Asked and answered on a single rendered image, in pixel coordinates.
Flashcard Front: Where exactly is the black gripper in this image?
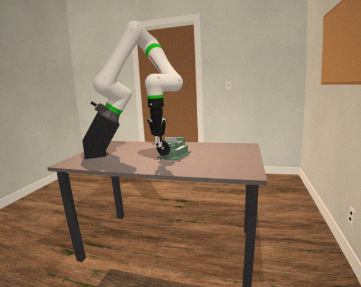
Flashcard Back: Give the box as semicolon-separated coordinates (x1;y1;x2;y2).
148;108;167;147

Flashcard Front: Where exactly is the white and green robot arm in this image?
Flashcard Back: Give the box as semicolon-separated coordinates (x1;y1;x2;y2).
91;21;183;123

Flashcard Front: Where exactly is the green clamp slide with handwheel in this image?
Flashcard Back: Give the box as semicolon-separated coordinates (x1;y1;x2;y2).
157;137;191;160

